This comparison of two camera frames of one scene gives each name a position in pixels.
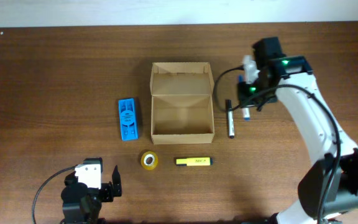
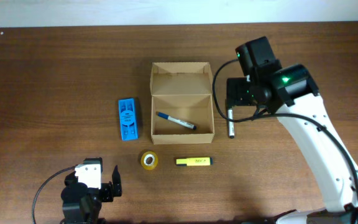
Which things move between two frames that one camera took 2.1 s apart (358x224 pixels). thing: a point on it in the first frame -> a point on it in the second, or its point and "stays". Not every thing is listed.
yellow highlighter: (199, 161) stays
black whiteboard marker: (230, 118) stays
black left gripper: (107, 188) stays
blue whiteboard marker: (245, 111) -> (176, 120)
